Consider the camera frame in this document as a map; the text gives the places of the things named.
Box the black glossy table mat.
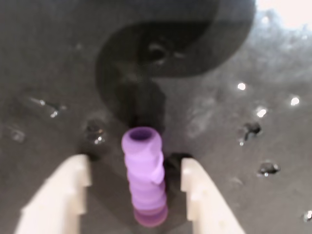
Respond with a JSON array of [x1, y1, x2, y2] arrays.
[[0, 0, 312, 234]]

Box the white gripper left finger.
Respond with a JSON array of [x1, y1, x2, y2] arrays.
[[13, 154, 93, 234]]

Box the purple ribbed pen grip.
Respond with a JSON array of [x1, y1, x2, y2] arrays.
[[121, 126, 169, 228]]

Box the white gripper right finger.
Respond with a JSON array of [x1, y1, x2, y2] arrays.
[[180, 157, 246, 234]]

